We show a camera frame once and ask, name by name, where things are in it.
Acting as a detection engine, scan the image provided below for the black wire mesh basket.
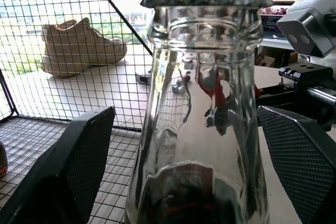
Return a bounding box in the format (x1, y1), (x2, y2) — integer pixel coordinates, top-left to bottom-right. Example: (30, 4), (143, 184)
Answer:
(0, 0), (154, 224)

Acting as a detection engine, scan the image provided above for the clear glass bottle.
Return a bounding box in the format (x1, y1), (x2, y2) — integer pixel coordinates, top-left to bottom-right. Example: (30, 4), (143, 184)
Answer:
(124, 5), (271, 224)

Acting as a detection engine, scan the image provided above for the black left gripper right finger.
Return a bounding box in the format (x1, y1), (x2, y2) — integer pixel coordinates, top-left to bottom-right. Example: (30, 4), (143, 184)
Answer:
(257, 105), (336, 224)

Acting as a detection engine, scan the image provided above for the brown cardboard box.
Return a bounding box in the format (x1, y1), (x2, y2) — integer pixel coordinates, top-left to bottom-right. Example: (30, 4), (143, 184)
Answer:
(255, 50), (277, 68)

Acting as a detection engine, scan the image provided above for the beige sneaker shoe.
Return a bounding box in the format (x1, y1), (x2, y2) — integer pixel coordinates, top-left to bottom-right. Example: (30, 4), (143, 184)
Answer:
(40, 17), (128, 79)

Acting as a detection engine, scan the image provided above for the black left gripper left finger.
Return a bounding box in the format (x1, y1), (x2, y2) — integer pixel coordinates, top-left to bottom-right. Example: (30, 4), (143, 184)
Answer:
(0, 105), (117, 224)

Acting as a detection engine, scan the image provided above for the colourful printed box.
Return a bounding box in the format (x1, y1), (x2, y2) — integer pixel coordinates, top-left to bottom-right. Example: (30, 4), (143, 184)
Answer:
(258, 5), (291, 39)

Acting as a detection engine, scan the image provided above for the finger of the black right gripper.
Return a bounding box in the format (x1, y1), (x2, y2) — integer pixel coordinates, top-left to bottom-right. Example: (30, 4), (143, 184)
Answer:
(256, 84), (298, 116)

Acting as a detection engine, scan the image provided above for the red bottle opener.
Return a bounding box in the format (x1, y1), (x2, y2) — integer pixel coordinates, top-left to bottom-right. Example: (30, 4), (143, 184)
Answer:
(196, 69), (261, 109)

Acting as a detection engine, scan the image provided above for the small black silver device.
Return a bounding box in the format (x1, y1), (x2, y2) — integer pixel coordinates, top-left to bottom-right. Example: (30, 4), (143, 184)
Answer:
(134, 71), (152, 85)

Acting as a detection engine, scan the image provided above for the grey orange rounded object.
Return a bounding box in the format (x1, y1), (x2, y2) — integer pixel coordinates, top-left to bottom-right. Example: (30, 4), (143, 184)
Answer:
(0, 141), (9, 178)

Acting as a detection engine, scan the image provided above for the grey robot arm camera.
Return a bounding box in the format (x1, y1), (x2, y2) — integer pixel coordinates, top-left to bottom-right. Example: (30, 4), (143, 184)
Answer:
(276, 0), (336, 59)

